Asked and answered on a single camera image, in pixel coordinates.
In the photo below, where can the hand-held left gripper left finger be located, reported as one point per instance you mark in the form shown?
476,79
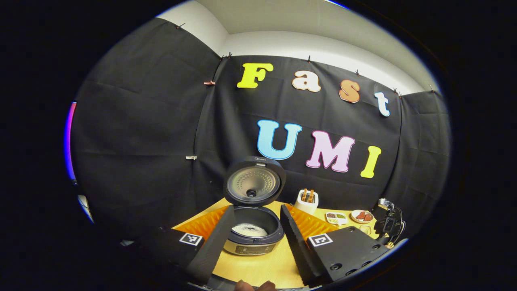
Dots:
216,246

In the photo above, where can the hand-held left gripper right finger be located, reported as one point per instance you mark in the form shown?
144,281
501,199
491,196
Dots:
299,246

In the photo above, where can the white rice heap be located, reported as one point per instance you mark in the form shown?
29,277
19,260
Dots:
250,230

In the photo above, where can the dark grey rice cooker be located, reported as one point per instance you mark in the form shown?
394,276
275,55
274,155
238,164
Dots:
254,184

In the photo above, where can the red meat piece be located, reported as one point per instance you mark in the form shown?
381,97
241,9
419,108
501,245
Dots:
360,215
367,217

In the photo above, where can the white round plate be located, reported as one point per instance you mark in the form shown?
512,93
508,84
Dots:
353,218

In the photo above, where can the white toaster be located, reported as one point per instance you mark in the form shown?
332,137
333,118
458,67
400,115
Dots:
307,207

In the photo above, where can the white divided bean dish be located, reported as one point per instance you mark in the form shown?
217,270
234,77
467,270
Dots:
336,218

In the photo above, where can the toast slice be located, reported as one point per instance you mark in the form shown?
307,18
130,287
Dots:
305,195
311,196

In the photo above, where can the black backdrop cloth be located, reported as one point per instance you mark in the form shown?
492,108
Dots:
141,141

